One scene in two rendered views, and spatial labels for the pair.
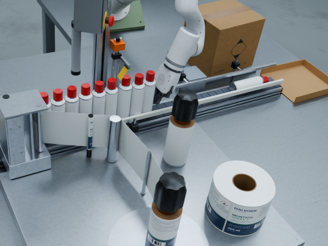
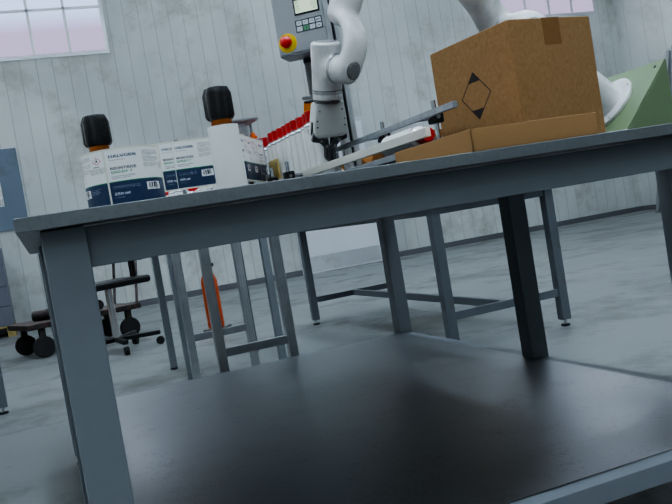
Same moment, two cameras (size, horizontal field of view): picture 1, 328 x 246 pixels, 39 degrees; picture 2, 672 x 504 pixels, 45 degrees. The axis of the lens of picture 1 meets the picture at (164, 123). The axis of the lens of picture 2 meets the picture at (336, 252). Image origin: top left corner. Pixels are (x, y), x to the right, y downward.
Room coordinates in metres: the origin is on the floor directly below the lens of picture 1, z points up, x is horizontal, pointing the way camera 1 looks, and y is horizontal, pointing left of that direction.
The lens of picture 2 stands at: (2.17, -2.19, 0.76)
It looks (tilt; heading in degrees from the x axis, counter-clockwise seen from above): 3 degrees down; 106
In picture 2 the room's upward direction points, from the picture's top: 9 degrees counter-clockwise
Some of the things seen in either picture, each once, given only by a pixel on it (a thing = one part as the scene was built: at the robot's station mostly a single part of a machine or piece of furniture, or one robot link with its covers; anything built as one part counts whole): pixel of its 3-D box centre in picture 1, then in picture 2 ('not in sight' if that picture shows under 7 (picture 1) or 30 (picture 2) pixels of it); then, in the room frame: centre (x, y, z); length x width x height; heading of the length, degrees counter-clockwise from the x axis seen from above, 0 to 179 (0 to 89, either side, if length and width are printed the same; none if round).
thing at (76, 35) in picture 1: (75, 48); (313, 90); (1.46, 0.36, 1.18); 0.04 x 0.04 x 0.21
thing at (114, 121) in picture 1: (113, 139); not in sight; (1.24, 0.17, 0.97); 0.05 x 0.05 x 0.19
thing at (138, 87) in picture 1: (136, 96); (315, 145); (1.50, 0.12, 0.98); 0.05 x 0.05 x 0.20
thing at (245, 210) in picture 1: (238, 197); (123, 179); (1.08, -0.28, 0.95); 0.20 x 0.20 x 0.14
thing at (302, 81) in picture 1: (299, 79); (490, 144); (2.06, -0.64, 0.85); 0.30 x 0.26 x 0.04; 126
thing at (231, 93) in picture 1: (188, 104); (337, 162); (1.61, -0.09, 0.90); 1.07 x 0.01 x 0.02; 126
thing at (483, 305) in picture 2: not in sight; (410, 264); (1.22, 2.78, 0.39); 2.20 x 0.80 x 0.78; 126
